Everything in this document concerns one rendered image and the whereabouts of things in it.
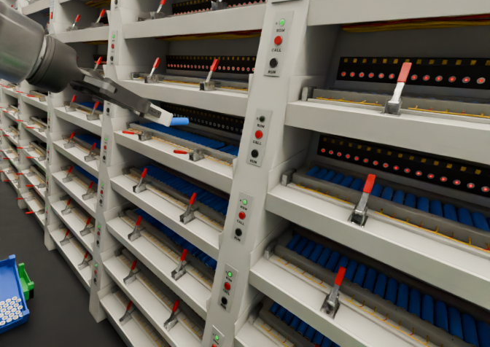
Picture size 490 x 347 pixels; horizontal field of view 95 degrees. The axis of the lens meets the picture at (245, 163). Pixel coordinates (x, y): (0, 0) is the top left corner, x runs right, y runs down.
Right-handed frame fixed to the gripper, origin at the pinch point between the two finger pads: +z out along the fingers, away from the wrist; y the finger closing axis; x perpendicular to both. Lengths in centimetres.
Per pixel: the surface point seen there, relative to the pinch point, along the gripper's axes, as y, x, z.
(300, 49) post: -23.8, -21.1, 8.8
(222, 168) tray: -8.5, 6.2, 18.5
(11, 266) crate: 90, 87, 17
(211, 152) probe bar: -2.0, 3.3, 19.7
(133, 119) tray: 46, 1, 22
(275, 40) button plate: -18.7, -21.9, 6.9
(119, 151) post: 46, 15, 22
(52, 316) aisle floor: 62, 98, 29
